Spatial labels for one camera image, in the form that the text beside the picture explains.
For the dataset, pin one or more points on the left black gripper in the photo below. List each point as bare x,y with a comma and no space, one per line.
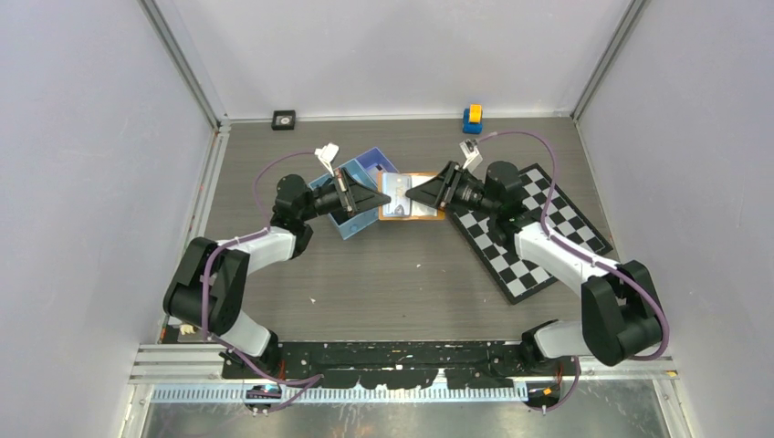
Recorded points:
358,199

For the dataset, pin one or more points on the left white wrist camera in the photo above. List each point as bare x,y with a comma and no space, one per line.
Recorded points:
327,155

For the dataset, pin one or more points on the light blue patterned credit card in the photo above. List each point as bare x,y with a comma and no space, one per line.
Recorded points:
395,185

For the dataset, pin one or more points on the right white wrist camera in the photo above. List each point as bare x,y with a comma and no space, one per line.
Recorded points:
473,157

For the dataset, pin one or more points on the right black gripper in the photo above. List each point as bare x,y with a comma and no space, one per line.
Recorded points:
448,182

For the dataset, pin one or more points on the small black square box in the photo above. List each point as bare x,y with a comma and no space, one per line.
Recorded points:
283,119

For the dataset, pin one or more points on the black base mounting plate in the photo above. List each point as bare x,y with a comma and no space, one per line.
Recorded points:
399,365

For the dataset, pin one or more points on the blue yellow toy block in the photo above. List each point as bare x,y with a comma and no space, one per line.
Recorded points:
472,119

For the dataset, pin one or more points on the orange leather card holder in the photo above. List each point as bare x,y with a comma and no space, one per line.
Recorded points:
419,211

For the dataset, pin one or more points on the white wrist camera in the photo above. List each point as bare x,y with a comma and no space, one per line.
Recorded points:
473,157
327,155

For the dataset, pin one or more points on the black white checkerboard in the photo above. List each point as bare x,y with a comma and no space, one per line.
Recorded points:
555,214

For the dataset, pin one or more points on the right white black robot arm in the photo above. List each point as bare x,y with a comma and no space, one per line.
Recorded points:
620,316

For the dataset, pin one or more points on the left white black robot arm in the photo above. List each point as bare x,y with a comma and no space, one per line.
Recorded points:
208,286

